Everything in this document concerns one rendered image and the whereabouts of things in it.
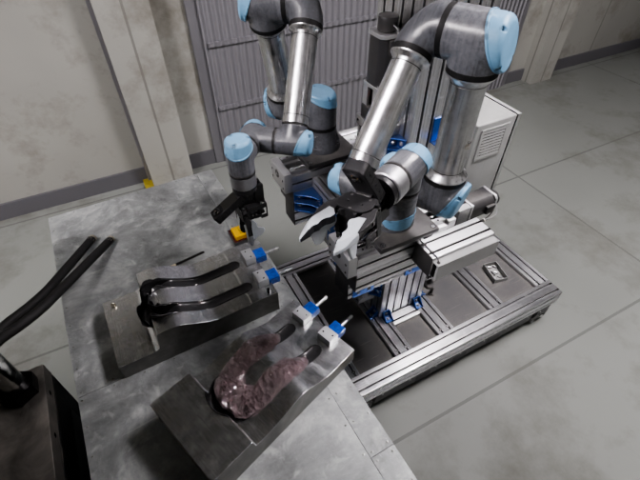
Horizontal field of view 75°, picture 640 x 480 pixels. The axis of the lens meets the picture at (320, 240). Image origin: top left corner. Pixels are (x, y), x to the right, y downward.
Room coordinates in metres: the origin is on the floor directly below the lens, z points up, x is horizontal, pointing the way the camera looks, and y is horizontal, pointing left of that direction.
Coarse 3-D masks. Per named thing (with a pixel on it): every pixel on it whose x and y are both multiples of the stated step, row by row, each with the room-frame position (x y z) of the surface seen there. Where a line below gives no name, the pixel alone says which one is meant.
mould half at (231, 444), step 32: (288, 320) 0.75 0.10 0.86; (224, 352) 0.62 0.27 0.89; (288, 352) 0.63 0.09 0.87; (352, 352) 0.64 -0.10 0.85; (192, 384) 0.51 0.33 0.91; (288, 384) 0.52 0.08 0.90; (320, 384) 0.54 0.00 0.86; (160, 416) 0.43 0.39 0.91; (192, 416) 0.43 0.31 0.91; (224, 416) 0.43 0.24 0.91; (256, 416) 0.44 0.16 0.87; (288, 416) 0.45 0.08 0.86; (192, 448) 0.36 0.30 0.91; (224, 448) 0.36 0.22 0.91; (256, 448) 0.37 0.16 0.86
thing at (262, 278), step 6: (258, 270) 0.90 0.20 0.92; (270, 270) 0.91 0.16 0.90; (276, 270) 0.91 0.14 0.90; (282, 270) 0.92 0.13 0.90; (288, 270) 0.92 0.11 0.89; (258, 276) 0.88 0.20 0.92; (264, 276) 0.88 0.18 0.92; (270, 276) 0.89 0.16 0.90; (276, 276) 0.89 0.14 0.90; (258, 282) 0.85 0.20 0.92; (264, 282) 0.86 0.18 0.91; (270, 282) 0.87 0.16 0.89; (276, 282) 0.88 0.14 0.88
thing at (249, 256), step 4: (260, 248) 1.02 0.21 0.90; (276, 248) 1.03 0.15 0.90; (244, 252) 0.98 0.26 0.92; (248, 252) 0.98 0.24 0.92; (252, 252) 0.98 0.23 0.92; (256, 252) 0.99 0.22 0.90; (260, 252) 0.99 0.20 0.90; (264, 252) 0.99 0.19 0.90; (268, 252) 1.01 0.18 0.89; (244, 256) 0.96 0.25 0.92; (248, 256) 0.96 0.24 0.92; (252, 256) 0.96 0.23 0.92; (256, 256) 0.98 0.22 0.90; (260, 256) 0.98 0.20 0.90; (264, 256) 0.98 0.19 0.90; (244, 260) 0.96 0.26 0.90; (248, 260) 0.95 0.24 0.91; (252, 260) 0.96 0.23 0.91; (256, 260) 0.97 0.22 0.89; (260, 260) 0.97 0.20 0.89; (264, 260) 0.98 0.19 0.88; (248, 264) 0.95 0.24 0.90
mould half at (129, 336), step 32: (224, 256) 0.99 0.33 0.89; (192, 288) 0.85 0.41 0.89; (224, 288) 0.85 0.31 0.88; (256, 288) 0.85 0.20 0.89; (128, 320) 0.75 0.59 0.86; (160, 320) 0.70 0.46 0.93; (192, 320) 0.71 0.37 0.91; (224, 320) 0.74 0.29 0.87; (128, 352) 0.64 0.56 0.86; (160, 352) 0.64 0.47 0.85
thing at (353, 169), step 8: (352, 160) 0.60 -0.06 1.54; (360, 160) 0.60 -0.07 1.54; (344, 168) 0.59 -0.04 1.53; (352, 168) 0.59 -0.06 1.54; (360, 168) 0.58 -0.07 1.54; (368, 168) 0.58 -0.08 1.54; (352, 176) 0.59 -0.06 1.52; (360, 176) 0.58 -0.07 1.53; (368, 176) 0.58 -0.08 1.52; (352, 184) 0.61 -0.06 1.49; (360, 184) 0.60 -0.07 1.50; (368, 184) 0.58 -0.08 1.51; (376, 184) 0.60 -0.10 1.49; (368, 192) 0.60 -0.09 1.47; (376, 192) 0.60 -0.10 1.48; (384, 192) 0.62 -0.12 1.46
